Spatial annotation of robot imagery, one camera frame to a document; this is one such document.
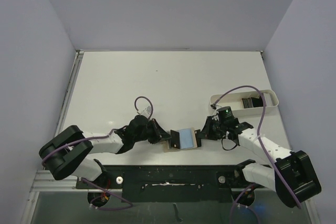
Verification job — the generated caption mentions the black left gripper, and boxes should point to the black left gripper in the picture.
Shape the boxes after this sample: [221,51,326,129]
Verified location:
[133,118,171,144]

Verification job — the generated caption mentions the black credit card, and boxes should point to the black credit card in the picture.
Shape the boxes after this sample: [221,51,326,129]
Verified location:
[194,130,202,147]
[169,130,181,149]

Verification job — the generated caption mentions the beige card holder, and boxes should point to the beige card holder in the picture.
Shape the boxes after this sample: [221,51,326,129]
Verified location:
[163,128,198,152]

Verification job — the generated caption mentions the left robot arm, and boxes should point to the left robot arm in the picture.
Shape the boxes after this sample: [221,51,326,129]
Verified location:
[39,115,171,188]

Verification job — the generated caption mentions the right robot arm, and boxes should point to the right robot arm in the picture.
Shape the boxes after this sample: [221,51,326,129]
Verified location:
[197,106,322,208]

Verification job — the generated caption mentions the black cards in tray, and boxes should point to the black cards in tray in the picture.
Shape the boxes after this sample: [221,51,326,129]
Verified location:
[241,97,263,109]

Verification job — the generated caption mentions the white plastic tray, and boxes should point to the white plastic tray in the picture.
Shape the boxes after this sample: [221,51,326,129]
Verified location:
[210,90,279,118]

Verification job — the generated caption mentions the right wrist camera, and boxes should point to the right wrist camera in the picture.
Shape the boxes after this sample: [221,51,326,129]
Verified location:
[210,103,220,110]

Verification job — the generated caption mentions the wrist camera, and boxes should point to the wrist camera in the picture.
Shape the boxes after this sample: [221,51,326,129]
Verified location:
[138,106,152,118]
[210,103,220,110]

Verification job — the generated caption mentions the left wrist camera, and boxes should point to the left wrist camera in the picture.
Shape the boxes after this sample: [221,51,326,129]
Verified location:
[138,106,152,118]

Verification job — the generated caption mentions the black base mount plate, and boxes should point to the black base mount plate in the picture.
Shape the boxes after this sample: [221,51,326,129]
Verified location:
[76,165,249,204]

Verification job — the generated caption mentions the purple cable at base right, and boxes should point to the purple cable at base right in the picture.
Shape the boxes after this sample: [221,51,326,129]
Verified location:
[229,183,262,224]

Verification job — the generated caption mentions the purple cable at base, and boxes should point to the purple cable at base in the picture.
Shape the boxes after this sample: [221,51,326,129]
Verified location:
[78,178,134,211]
[229,183,262,224]

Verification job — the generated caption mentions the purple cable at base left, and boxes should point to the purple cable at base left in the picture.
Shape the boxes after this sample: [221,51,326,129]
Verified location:
[78,178,134,211]

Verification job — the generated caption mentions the aluminium table frame rail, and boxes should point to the aluminium table frame rail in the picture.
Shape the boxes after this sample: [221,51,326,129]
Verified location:
[54,50,84,136]

